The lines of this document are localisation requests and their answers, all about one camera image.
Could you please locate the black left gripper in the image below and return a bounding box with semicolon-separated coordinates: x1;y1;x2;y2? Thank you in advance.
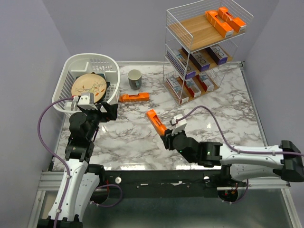
81;101;118;140

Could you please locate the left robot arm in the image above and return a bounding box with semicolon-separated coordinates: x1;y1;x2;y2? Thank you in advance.
37;102;118;228

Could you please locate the dark green ceramic mug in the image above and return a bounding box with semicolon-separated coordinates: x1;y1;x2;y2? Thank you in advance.
127;69;142;90

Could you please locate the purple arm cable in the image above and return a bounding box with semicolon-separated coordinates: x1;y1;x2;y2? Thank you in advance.
178;105;304;157
37;96;79;228

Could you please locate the purple silver toothpaste box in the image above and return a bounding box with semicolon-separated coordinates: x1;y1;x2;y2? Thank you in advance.
179;47;210;72
166;49;196;80
206;44;228;65

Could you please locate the orange toothpaste box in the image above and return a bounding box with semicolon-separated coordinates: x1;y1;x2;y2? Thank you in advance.
146;109;167;136
205;10;234;38
218;7;247;33
119;93;150;103

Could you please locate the beige painted plate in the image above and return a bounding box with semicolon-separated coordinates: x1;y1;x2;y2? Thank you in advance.
71;73;107;105

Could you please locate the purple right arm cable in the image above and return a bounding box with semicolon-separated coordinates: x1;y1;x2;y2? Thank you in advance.
178;105;304;157

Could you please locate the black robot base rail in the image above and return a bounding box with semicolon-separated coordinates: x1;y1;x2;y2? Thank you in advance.
78;162;247;199

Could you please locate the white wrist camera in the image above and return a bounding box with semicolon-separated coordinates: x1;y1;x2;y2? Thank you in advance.
77;93;97;110
171;114;187;135

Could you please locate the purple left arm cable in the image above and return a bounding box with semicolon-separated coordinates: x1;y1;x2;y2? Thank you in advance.
37;96;79;228

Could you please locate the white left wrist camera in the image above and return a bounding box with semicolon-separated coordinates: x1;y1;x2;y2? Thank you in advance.
77;93;97;110

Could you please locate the white plastic dish basket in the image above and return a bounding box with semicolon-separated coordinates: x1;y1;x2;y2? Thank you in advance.
52;53;121;105

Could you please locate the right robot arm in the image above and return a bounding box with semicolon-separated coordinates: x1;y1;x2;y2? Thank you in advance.
161;129;304;186

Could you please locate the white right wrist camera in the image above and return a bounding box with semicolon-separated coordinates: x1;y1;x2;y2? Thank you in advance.
171;114;187;135

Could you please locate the white wire wooden shelf rack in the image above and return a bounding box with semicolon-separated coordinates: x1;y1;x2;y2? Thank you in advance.
162;0;254;106

